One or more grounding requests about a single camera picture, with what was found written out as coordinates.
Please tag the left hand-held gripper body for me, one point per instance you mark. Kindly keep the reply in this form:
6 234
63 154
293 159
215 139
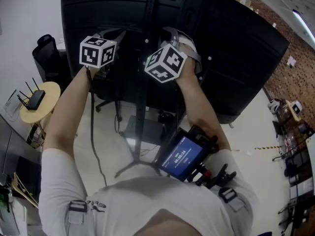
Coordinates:
91 53

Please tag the grey metal cabinet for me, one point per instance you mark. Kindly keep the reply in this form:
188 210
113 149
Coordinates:
14 144

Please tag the person's right forearm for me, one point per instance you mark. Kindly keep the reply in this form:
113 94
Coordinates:
197 107

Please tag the black television floor stand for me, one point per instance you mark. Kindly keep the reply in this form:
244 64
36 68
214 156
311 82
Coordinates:
141 119

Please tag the ceiling light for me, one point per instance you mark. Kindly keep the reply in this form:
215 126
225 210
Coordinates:
302 21

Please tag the person's left forearm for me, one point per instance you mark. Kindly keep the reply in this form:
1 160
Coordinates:
64 112

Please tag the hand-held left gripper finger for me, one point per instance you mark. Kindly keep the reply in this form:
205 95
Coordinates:
103 32
121 40

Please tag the person's white t-shirt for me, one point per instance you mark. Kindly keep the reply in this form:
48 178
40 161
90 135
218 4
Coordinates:
137 200

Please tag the person's chin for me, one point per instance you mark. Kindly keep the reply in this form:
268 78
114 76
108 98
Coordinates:
167 225

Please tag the large black television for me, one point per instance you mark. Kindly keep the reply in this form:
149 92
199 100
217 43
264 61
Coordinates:
233 58

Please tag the round wooden side table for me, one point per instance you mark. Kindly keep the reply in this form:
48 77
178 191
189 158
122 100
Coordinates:
41 112

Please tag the yellow black floor tape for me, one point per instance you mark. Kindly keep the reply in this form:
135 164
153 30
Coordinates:
268 147

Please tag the person's right hand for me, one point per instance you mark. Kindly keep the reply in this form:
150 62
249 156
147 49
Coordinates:
189 65

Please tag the black monitor clamp mount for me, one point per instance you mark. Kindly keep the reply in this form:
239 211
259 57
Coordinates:
219 177

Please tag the white headset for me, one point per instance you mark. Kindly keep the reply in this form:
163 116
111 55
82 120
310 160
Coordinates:
273 106

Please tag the wooden clothes hanger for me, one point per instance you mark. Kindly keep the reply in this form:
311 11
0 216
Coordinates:
24 190

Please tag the black router with antennas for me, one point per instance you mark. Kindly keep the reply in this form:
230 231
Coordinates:
35 99

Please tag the white device with black square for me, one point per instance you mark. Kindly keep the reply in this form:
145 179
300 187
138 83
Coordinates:
297 107

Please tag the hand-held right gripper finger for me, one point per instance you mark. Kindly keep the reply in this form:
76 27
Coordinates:
175 34

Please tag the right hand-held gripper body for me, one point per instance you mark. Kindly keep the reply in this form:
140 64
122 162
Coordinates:
162 63

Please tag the green potted plant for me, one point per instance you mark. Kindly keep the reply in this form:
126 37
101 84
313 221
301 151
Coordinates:
4 203

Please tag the black office chair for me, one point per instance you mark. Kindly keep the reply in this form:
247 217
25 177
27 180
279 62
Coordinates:
46 55

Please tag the black office chair base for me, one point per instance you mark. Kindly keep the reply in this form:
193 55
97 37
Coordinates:
105 105

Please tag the white wall notice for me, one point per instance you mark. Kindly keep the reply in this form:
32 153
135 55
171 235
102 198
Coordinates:
291 61

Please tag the black chest monitor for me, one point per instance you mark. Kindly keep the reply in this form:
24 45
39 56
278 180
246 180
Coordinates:
182 156

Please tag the grey stand shelf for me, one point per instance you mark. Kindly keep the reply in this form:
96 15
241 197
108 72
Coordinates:
147 130

